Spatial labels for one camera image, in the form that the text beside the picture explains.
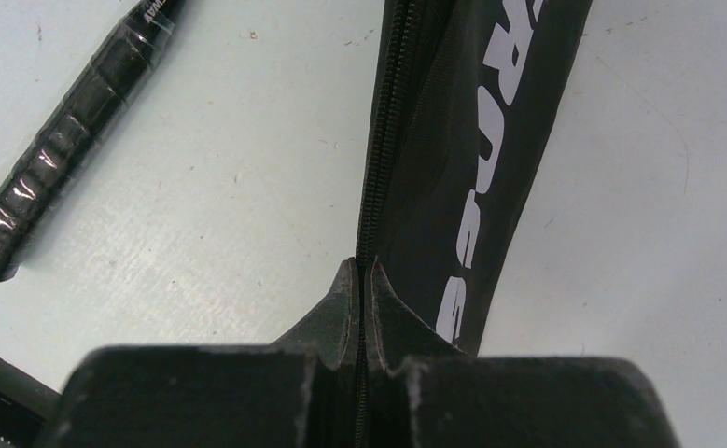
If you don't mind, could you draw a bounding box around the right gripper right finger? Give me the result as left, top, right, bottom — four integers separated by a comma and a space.
364, 261, 465, 447

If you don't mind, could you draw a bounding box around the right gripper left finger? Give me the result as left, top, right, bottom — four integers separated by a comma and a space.
273, 258, 360, 447

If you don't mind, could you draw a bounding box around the black racket bag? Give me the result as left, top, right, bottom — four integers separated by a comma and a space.
356, 1, 591, 356

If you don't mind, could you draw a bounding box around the black racket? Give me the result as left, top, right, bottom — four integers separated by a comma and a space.
0, 1, 186, 282

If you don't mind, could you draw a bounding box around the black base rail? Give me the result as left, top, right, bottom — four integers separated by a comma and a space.
0, 358, 60, 447

